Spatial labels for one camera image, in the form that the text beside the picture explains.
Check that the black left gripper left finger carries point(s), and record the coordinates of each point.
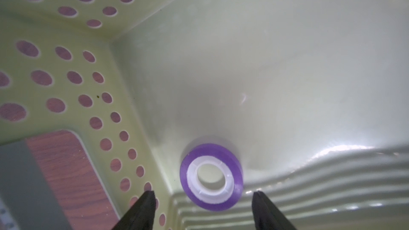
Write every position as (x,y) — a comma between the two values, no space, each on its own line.
(141,214)

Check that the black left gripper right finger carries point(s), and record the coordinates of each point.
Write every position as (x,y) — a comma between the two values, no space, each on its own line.
(266,215)

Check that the purple tape roll front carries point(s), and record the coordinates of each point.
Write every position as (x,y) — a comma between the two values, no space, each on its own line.
(216,155)

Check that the light green perforated storage basket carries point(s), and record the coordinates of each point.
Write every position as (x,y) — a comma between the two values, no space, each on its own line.
(101,100)

